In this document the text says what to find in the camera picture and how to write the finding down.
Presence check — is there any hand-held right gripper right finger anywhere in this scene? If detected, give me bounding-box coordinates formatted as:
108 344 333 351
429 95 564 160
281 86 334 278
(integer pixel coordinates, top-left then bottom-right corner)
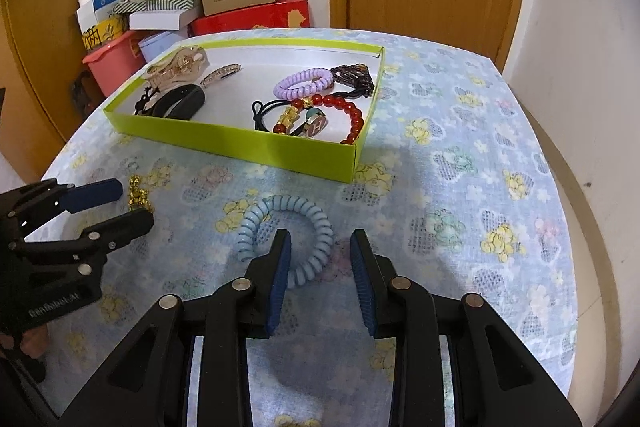
349 228 586 427

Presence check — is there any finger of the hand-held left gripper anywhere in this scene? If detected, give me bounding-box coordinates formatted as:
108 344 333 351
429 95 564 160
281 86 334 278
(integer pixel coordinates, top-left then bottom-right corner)
0 178 124 240
10 207 155 280

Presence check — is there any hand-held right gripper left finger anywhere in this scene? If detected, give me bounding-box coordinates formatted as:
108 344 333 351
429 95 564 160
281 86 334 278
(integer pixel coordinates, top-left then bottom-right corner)
60 228 292 427

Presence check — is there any gold chain bracelet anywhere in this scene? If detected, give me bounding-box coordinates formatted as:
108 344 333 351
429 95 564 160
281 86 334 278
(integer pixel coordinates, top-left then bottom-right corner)
126 174 155 212

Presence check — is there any blue spiral hair tie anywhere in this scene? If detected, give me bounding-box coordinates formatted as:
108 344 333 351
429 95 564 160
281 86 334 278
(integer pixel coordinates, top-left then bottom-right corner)
236 195 335 290

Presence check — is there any black smart band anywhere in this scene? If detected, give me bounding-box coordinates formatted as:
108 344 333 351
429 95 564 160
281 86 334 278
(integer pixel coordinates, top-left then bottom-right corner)
150 84 207 120

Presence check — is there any lime green cardboard box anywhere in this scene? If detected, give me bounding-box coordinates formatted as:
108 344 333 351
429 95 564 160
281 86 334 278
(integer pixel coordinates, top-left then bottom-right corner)
102 38 387 184

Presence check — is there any black hair tie with charm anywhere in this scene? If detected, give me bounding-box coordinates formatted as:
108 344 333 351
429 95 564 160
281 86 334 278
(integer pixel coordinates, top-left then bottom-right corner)
251 99 328 140

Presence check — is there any pink rhinestone hair clip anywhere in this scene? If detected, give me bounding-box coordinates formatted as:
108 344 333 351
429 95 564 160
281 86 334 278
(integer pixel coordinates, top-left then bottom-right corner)
200 64 243 88

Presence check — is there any red bead bracelet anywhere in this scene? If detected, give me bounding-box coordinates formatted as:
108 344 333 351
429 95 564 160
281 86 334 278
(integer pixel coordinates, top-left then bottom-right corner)
272 93 366 145

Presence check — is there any purple spiral hair tie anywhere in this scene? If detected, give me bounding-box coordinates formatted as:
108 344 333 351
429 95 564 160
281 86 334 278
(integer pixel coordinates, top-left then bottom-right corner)
273 67 335 100

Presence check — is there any person's left hand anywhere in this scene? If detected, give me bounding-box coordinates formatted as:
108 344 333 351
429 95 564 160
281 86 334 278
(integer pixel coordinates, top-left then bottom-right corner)
19 326 49 354

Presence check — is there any pink plastic bin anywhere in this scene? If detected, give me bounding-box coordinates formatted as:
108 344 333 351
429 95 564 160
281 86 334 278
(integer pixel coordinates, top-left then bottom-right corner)
82 29 151 98

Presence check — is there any beige hair clip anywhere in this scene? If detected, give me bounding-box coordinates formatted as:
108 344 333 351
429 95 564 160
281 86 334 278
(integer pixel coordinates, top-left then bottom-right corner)
145 47 207 88

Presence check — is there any yellow box with black drawing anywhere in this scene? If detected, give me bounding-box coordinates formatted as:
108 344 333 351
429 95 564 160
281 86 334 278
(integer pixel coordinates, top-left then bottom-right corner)
81 18 128 52

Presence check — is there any lavender plastic bin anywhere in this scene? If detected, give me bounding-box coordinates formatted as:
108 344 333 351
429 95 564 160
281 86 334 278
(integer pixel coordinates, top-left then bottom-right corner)
139 31 188 62

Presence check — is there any wooden cabinet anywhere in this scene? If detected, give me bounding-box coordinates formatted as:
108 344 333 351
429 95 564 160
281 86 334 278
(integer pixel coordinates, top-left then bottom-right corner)
0 0 101 145

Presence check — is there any flat white box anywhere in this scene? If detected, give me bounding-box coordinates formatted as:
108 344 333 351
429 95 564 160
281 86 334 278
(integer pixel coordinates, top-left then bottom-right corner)
129 9 201 32

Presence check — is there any green striped box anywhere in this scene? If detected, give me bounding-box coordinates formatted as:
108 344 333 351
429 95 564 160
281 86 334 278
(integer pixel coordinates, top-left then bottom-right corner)
112 0 201 14

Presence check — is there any large red gift box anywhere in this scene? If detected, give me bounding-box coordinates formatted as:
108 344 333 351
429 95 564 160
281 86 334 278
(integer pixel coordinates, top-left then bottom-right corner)
190 0 311 38

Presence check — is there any dark bead bracelet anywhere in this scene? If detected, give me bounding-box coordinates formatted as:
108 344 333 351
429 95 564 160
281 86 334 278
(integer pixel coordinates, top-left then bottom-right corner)
330 63 377 100

